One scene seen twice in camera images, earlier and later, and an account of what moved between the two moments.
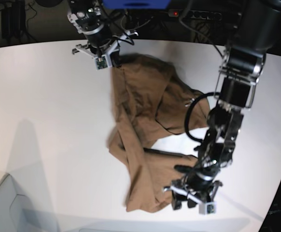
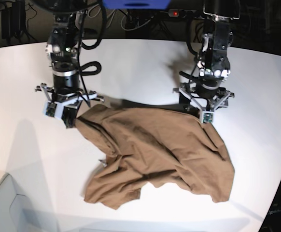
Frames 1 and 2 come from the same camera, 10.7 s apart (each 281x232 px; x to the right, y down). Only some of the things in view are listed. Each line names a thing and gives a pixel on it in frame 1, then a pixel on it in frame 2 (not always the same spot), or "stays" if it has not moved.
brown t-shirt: x=150 y=101 → x=147 y=146
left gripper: x=106 y=46 → x=66 y=95
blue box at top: x=135 y=4 stays
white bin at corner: x=10 y=209 stays
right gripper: x=202 y=190 → x=207 y=96
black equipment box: x=13 y=19 stays
